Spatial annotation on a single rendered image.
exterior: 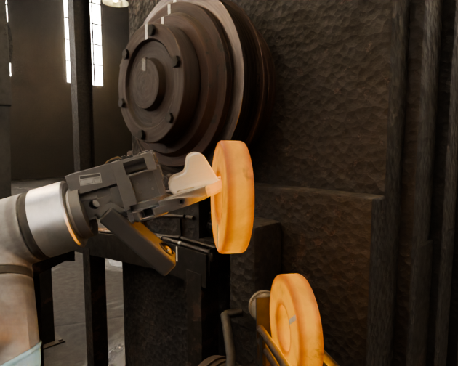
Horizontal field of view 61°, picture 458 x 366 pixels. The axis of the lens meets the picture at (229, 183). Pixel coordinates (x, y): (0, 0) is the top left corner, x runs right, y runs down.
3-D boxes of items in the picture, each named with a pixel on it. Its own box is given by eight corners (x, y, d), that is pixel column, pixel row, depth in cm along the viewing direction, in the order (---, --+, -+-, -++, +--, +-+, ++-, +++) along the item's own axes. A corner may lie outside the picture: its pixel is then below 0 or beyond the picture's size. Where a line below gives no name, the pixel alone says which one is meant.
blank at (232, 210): (230, 147, 61) (210, 146, 61) (255, 133, 46) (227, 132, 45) (230, 244, 61) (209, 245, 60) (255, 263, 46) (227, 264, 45)
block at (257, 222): (258, 308, 97) (259, 215, 94) (283, 319, 91) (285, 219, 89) (227, 322, 89) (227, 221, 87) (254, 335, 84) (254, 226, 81)
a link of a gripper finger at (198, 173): (231, 142, 49) (161, 163, 48) (243, 186, 50) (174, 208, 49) (227, 142, 52) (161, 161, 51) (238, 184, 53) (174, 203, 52)
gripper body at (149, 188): (157, 149, 47) (57, 178, 45) (177, 216, 48) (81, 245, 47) (157, 148, 55) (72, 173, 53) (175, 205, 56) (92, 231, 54)
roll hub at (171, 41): (134, 143, 106) (132, 38, 103) (201, 143, 87) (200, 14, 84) (116, 143, 102) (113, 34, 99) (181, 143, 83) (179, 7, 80)
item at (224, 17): (148, 173, 121) (145, 17, 116) (262, 184, 88) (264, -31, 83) (129, 174, 117) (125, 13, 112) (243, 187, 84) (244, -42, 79)
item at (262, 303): (298, 356, 66) (296, 293, 66) (299, 358, 66) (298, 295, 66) (256, 360, 65) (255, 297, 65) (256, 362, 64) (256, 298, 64)
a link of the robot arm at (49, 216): (43, 266, 46) (64, 245, 55) (85, 253, 46) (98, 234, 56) (17, 195, 44) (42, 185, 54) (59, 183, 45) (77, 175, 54)
